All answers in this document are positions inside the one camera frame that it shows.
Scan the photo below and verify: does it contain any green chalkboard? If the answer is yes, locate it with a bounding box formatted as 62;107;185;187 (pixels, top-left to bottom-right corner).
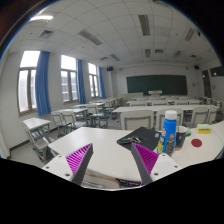
126;75;188;95

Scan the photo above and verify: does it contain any blue curtain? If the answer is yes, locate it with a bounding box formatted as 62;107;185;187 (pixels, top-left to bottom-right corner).
35;51;51;116
77;59;86;104
98;67;106;99

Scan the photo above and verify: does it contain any grey chair at left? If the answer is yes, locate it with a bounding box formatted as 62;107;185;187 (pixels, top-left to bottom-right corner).
24;125;53;161

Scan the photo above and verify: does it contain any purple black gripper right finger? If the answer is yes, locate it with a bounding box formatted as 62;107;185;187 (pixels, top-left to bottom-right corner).
130;142;183;186

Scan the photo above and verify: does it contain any dark door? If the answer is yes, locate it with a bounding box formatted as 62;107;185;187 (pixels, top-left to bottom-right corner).
202;70;211;98

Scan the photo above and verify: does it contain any bunch of keys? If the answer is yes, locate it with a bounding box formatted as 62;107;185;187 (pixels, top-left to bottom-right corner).
117;136;146;144

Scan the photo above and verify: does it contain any blue plastic bottle white cap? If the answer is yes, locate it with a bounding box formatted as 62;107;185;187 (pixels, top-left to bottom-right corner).
157;110;177;156

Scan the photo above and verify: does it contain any teacher podium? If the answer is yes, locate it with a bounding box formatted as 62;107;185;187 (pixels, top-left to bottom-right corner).
148;90;162;97

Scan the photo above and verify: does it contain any white desk at left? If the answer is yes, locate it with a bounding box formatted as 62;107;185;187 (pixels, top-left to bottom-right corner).
23;117;50;137

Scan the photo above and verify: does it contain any blue curtain right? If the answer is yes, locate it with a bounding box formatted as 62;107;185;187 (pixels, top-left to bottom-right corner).
98;67;106;99

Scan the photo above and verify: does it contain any black mat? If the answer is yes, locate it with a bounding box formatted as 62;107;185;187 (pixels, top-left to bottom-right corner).
117;127;161;150

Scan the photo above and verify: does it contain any long white desk row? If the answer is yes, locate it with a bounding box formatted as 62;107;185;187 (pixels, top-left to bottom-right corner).
112;105;218;113

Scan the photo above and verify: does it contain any white chair back right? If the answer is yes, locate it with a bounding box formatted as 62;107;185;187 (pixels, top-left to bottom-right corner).
155;107;185;132

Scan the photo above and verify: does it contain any blue curtain middle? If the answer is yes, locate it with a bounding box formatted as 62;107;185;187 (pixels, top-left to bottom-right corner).
77;59;86;104

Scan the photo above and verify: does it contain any white chair back centre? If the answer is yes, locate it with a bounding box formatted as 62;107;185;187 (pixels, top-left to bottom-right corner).
120;110;154;130

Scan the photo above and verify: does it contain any blue curtain left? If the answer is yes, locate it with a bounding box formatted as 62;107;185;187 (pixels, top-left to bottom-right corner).
35;51;51;116

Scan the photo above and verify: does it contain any yellow green sponge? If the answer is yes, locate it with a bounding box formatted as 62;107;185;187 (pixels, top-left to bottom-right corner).
196;124;212;134

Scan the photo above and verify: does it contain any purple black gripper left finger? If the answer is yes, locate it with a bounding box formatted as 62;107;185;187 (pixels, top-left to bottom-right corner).
42;143;94;186

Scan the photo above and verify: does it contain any white chair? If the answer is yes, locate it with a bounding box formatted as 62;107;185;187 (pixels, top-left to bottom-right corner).
120;110;154;130
155;107;185;132

